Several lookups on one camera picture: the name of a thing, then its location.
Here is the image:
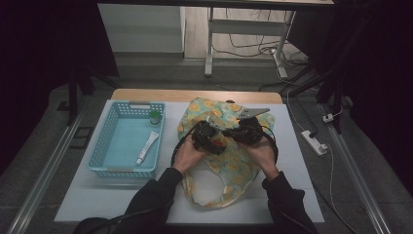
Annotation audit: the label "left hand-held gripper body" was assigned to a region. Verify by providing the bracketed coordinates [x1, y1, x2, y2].
[192, 117, 225, 152]

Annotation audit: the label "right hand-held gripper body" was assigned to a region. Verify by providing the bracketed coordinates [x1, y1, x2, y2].
[233, 107, 271, 145]

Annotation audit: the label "orange-print cloth bag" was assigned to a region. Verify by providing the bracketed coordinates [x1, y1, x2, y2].
[176, 97, 277, 211]

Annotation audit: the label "small green-capped bottle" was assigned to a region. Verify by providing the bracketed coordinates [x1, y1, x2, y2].
[149, 109, 162, 126]

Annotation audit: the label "white tube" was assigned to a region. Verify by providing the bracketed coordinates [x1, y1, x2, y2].
[135, 131, 160, 166]

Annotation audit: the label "blue plastic basket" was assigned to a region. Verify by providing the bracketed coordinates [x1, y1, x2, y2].
[87, 100, 167, 180]

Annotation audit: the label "person's left hand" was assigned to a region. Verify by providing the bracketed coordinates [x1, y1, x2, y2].
[173, 135, 208, 175]

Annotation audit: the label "person's right hand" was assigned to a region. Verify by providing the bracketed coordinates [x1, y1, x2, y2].
[243, 137, 281, 181]

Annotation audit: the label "white power strip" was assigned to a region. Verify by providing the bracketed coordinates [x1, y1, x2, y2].
[300, 130, 328, 156]

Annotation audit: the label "black stand legs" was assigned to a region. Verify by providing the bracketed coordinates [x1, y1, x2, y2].
[285, 48, 356, 135]

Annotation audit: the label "black square floor plate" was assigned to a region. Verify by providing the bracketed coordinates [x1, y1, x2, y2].
[69, 126, 95, 150]

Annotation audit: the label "white cabinet panel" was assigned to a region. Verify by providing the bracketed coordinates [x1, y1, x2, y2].
[97, 3, 187, 54]

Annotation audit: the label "white board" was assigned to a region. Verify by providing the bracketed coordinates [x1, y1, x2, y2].
[54, 99, 325, 225]

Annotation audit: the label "black stand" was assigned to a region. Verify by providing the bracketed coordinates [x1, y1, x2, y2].
[66, 62, 122, 127]

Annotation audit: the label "right hand-held gripper cable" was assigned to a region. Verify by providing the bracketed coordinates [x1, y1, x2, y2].
[259, 125, 281, 164]

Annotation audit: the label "hand-held gripper cable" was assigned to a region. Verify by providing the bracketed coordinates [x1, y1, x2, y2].
[84, 124, 200, 234]
[259, 125, 281, 164]

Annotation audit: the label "left hand-held gripper cable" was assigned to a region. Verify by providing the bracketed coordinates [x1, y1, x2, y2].
[84, 124, 200, 234]

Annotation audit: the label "thin white cable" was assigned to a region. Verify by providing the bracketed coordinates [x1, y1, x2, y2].
[285, 87, 310, 133]

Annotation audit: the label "tangle of floor cables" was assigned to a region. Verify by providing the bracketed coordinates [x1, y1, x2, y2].
[212, 8, 310, 67]

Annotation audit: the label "white power strip cable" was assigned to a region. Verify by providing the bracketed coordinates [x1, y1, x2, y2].
[325, 144, 358, 234]

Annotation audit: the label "white desk frame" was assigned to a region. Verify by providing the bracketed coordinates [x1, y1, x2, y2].
[204, 6, 297, 79]

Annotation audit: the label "aluminium rail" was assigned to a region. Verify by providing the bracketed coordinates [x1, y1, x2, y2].
[6, 110, 86, 234]
[319, 103, 393, 234]

